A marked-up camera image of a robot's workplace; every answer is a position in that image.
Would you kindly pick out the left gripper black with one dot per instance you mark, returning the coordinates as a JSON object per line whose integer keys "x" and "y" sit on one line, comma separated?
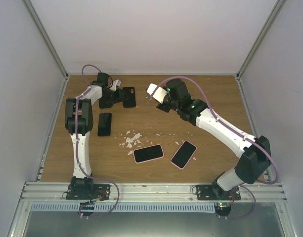
{"x": 119, "y": 98}

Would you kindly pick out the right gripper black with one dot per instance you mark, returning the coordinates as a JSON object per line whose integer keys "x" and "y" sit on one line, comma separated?
{"x": 161, "y": 107}

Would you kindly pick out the black phone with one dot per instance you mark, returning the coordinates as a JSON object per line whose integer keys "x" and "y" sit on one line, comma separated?
{"x": 104, "y": 124}

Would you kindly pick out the black phone case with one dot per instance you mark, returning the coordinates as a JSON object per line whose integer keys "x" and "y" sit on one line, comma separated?
{"x": 105, "y": 103}

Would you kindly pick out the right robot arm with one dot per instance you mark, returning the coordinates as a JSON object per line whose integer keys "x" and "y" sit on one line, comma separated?
{"x": 253, "y": 153}

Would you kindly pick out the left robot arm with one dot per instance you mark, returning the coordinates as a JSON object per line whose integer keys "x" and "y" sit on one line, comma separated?
{"x": 79, "y": 123}

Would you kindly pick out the pink case phone right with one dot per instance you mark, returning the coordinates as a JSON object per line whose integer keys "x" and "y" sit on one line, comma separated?
{"x": 183, "y": 155}

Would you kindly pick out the pink case phone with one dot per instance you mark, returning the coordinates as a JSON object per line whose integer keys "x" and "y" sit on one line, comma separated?
{"x": 183, "y": 155}
{"x": 148, "y": 154}

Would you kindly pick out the pink case phone left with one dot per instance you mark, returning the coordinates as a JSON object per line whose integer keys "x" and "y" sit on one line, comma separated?
{"x": 148, "y": 154}

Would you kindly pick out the white debris pile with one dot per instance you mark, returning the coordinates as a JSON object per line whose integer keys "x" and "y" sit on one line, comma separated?
{"x": 131, "y": 140}

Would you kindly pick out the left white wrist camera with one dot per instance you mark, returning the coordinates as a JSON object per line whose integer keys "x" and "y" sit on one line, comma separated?
{"x": 115, "y": 85}

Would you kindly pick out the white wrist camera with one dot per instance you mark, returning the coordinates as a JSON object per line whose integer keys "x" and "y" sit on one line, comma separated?
{"x": 115, "y": 85}
{"x": 157, "y": 93}

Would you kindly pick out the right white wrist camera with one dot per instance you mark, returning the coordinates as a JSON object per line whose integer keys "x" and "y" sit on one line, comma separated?
{"x": 157, "y": 93}

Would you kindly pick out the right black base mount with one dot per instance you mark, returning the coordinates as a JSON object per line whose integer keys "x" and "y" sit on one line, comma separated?
{"x": 205, "y": 192}

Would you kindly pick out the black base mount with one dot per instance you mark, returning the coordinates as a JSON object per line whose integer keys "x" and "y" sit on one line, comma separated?
{"x": 205, "y": 192}
{"x": 95, "y": 192}

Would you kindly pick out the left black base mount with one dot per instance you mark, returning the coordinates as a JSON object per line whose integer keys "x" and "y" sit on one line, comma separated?
{"x": 95, "y": 192}

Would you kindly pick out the aluminium front rail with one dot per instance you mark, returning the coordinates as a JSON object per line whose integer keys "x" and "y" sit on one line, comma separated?
{"x": 152, "y": 192}

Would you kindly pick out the grey slotted cable duct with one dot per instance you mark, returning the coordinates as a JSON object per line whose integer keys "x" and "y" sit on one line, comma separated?
{"x": 130, "y": 207}

